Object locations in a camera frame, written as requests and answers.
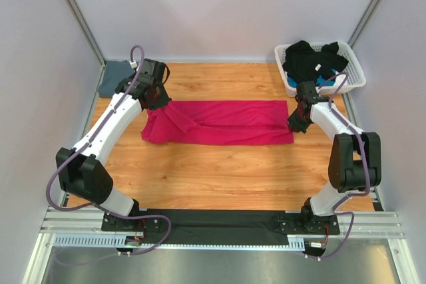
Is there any pink t shirt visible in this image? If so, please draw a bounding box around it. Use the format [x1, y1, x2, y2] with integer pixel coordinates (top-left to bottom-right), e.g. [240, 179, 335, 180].
[141, 100, 294, 146]

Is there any aluminium corner post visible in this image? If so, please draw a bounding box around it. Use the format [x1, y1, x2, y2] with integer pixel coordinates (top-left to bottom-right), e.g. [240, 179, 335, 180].
[45, 0, 107, 65]
[347, 0, 382, 48]

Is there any blue t shirt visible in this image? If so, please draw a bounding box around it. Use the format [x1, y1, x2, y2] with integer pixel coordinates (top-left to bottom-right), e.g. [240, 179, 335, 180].
[287, 76, 335, 88]

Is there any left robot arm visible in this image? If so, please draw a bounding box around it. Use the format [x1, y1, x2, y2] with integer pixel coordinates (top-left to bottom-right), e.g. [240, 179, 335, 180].
[56, 59, 171, 232]

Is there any white slotted cable duct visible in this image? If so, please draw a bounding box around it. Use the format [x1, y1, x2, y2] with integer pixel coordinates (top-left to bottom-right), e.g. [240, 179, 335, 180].
[53, 233, 327, 251]

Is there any folded grey-blue t shirt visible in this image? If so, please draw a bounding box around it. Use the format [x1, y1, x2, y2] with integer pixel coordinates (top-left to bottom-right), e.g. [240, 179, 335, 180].
[98, 61, 134, 98]

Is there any right aluminium corner post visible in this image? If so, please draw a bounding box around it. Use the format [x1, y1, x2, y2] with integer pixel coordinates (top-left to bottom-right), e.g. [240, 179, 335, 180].
[347, 0, 382, 48]

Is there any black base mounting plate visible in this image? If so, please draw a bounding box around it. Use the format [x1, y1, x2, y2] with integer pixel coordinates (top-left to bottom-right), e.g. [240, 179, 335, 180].
[101, 209, 341, 247]

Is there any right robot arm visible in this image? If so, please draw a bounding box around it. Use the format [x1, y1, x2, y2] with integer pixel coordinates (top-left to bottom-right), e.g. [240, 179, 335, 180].
[288, 82, 381, 233]

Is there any aluminium frame rail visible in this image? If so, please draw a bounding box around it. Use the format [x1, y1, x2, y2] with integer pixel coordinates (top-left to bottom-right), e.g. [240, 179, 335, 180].
[41, 207, 405, 239]

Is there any black t shirt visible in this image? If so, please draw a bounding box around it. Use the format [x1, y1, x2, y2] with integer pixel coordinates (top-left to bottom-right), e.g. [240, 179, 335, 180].
[283, 41, 348, 84]

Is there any left aluminium corner post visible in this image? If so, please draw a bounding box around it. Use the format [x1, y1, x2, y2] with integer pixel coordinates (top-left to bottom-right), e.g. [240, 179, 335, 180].
[45, 0, 107, 65]

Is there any white cloth in basket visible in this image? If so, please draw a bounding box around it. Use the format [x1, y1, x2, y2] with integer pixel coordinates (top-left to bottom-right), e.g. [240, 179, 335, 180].
[333, 72, 347, 87]

